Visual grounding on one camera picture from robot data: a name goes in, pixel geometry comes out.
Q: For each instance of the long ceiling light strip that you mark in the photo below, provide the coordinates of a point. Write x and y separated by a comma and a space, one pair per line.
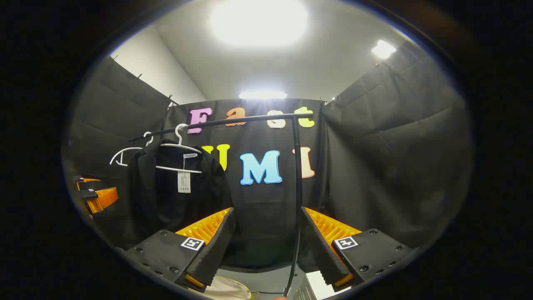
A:
262, 95

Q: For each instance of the small ceiling light panel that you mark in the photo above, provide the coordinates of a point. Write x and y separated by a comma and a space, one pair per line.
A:
383, 49

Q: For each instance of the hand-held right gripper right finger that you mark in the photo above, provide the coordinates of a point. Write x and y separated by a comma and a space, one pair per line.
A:
320, 250

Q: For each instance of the white plastic box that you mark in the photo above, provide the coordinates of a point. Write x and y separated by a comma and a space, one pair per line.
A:
320, 285

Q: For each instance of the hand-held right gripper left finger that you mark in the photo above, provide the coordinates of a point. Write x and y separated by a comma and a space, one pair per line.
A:
216, 250

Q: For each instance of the black knit garment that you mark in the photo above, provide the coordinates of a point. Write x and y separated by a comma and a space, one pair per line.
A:
166, 200

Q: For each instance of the black metal clothes rack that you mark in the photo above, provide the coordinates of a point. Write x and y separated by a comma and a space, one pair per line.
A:
296, 166

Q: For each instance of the beige laundry hamper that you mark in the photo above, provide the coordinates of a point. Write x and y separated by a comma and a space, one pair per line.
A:
227, 287

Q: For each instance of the white clothes hanger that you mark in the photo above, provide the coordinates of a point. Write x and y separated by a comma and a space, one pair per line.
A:
180, 139
125, 149

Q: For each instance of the black backdrop cloth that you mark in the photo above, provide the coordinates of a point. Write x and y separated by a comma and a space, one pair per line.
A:
374, 166

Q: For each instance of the large ceiling light panel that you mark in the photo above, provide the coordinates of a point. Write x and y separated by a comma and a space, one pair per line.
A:
258, 21

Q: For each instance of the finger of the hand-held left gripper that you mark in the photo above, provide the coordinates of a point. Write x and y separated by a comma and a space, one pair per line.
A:
87, 183
104, 199

